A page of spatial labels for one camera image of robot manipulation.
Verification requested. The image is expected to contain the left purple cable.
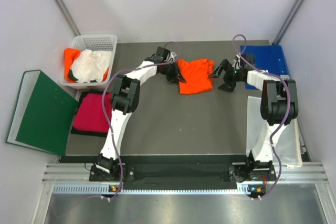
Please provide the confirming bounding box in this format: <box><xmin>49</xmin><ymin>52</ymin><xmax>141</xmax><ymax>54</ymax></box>
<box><xmin>101</xmin><ymin>41</ymin><xmax>182</xmax><ymax>200</ymax></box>

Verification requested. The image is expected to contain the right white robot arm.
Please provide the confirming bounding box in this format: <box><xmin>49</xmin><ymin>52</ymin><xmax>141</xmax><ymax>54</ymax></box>
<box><xmin>208</xmin><ymin>56</ymin><xmax>299</xmax><ymax>182</ymax></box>

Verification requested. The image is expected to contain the white t shirt in basket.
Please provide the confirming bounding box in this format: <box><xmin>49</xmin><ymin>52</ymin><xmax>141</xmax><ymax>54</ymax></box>
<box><xmin>69</xmin><ymin>49</ymin><xmax>112</xmax><ymax>83</ymax></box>

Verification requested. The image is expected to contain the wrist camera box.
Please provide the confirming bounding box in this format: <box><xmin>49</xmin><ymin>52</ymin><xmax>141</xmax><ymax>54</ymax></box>
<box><xmin>153</xmin><ymin>47</ymin><xmax>176</xmax><ymax>63</ymax></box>
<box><xmin>240</xmin><ymin>54</ymin><xmax>255</xmax><ymax>69</ymax></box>

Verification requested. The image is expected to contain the magenta folded t shirt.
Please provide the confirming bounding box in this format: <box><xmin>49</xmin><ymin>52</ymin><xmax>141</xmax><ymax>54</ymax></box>
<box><xmin>72</xmin><ymin>92</ymin><xmax>113</xmax><ymax>134</ymax></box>

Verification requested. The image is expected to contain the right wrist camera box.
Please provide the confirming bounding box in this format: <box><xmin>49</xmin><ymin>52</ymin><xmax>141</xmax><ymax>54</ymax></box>
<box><xmin>240</xmin><ymin>54</ymin><xmax>255</xmax><ymax>69</ymax></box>

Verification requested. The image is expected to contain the slotted grey cable duct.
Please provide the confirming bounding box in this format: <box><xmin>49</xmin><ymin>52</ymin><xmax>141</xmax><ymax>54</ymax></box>
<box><xmin>52</xmin><ymin>184</ymin><xmax>266</xmax><ymax>195</ymax></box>

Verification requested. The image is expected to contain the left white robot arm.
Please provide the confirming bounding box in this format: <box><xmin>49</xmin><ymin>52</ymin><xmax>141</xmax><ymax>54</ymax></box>
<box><xmin>94</xmin><ymin>52</ymin><xmax>185</xmax><ymax>182</ymax></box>

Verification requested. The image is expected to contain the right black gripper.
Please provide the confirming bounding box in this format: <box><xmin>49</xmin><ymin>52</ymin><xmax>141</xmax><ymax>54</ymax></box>
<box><xmin>208</xmin><ymin>59</ymin><xmax>242</xmax><ymax>92</ymax></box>

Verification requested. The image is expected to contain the aluminium frame rail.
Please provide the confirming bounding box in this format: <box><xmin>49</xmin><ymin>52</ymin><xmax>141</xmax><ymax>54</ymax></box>
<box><xmin>43</xmin><ymin>162</ymin><xmax>329</xmax><ymax>184</ymax></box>

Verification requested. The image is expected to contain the blue folder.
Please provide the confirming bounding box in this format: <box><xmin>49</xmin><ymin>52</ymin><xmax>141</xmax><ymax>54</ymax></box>
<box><xmin>243</xmin><ymin>45</ymin><xmax>290</xmax><ymax>76</ymax></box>

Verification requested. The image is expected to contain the black folded t shirt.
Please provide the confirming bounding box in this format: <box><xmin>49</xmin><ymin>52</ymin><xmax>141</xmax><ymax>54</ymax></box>
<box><xmin>70</xmin><ymin>90</ymin><xmax>111</xmax><ymax>138</ymax></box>

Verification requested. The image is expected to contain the orange t shirt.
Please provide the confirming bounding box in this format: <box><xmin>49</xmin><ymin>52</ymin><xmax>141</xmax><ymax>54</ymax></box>
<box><xmin>64</xmin><ymin>48</ymin><xmax>81</xmax><ymax>83</ymax></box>
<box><xmin>177</xmin><ymin>59</ymin><xmax>215</xmax><ymax>95</ymax></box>

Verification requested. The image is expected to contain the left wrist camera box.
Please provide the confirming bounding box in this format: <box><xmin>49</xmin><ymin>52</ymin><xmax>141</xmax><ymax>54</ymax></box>
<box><xmin>153</xmin><ymin>47</ymin><xmax>176</xmax><ymax>63</ymax></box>

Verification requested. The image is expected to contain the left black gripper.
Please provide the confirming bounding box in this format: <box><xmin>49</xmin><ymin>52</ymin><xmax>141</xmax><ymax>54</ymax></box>
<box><xmin>160</xmin><ymin>61</ymin><xmax>186</xmax><ymax>84</ymax></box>

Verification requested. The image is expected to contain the green ring binder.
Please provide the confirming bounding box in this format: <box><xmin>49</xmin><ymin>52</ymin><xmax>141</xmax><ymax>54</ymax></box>
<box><xmin>6</xmin><ymin>70</ymin><xmax>78</xmax><ymax>155</ymax></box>

